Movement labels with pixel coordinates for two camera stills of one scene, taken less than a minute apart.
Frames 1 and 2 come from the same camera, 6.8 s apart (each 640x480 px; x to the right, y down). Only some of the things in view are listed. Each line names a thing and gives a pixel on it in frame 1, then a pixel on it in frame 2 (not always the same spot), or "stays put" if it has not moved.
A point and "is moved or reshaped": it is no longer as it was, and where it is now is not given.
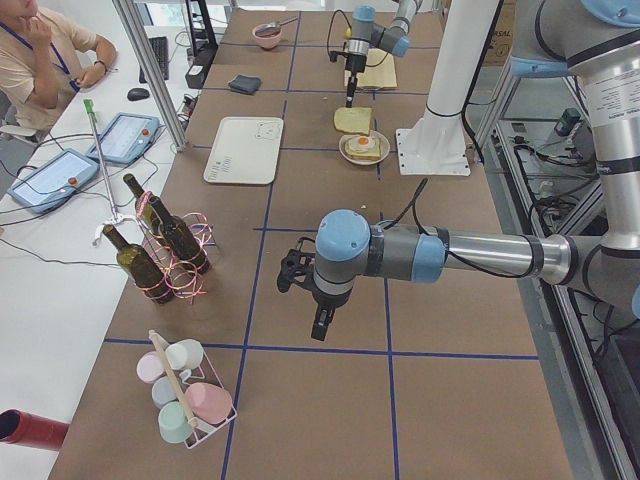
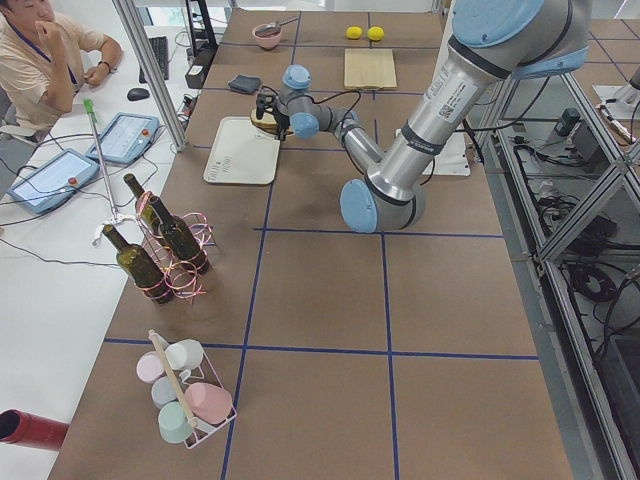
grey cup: [163, 391] stays put
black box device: [196, 74] stays put
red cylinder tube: [27, 429] stays put
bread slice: [353, 119] is moved or reshaped
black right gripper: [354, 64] → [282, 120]
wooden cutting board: [379, 71] stays put
